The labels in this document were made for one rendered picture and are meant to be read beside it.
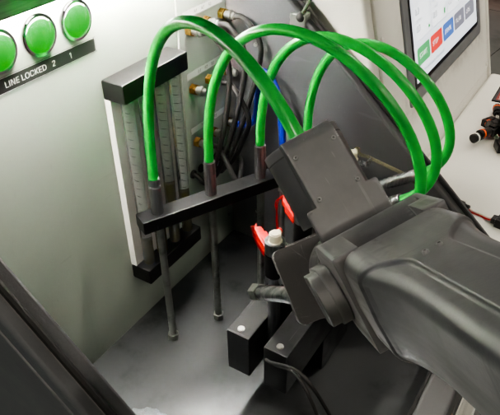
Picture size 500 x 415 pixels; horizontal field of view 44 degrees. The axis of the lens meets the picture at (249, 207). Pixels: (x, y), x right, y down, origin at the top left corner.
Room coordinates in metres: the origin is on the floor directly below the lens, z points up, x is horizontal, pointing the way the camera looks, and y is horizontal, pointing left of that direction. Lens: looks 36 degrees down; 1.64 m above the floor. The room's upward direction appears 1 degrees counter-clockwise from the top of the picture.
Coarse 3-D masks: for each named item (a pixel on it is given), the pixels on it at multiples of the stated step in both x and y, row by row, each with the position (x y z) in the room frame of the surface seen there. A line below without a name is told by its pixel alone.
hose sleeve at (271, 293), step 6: (258, 288) 0.51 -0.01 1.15; (264, 288) 0.50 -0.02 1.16; (270, 288) 0.50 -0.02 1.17; (276, 288) 0.49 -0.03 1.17; (282, 288) 0.48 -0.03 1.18; (258, 294) 0.51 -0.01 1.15; (264, 294) 0.50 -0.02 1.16; (270, 294) 0.49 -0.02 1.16; (276, 294) 0.48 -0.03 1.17; (282, 294) 0.47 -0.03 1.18; (264, 300) 0.50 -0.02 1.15; (270, 300) 0.49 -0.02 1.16; (276, 300) 0.48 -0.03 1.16; (282, 300) 0.47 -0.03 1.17; (288, 300) 0.46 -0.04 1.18
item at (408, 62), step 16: (384, 48) 0.81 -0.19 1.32; (320, 64) 0.86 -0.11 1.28; (416, 64) 0.78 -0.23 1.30; (320, 80) 0.86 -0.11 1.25; (432, 96) 0.76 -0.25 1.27; (304, 112) 0.87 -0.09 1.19; (448, 112) 0.75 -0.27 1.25; (304, 128) 0.87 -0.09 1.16; (448, 128) 0.75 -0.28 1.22; (448, 144) 0.75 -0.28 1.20; (448, 160) 0.75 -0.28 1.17; (400, 176) 0.78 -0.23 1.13
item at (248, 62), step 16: (176, 16) 0.64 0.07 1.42; (192, 16) 0.61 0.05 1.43; (160, 32) 0.66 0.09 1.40; (208, 32) 0.58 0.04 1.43; (224, 32) 0.57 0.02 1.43; (160, 48) 0.68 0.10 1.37; (224, 48) 0.55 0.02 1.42; (240, 48) 0.54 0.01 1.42; (240, 64) 0.53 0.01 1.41; (256, 64) 0.52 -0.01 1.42; (144, 80) 0.71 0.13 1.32; (256, 80) 0.51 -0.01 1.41; (144, 96) 0.72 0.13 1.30; (272, 96) 0.49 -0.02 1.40; (144, 112) 0.72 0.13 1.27; (288, 112) 0.48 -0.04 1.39; (144, 128) 0.73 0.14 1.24; (288, 128) 0.47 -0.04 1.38
